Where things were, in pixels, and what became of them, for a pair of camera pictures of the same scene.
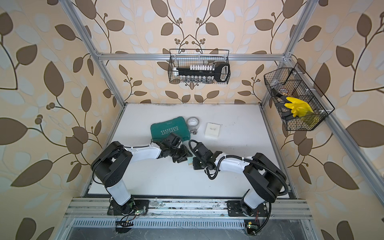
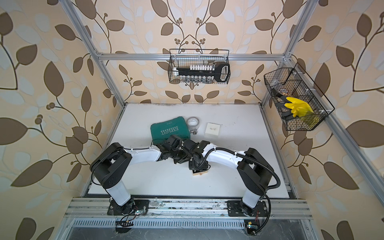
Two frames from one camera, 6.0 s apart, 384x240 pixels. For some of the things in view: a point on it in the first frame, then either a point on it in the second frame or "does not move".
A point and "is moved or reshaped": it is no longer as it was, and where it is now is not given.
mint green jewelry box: x=190 y=161 is moved or reshaped
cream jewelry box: x=212 y=130 does not move
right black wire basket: x=302 y=106 does not move
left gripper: x=185 y=154 does not move
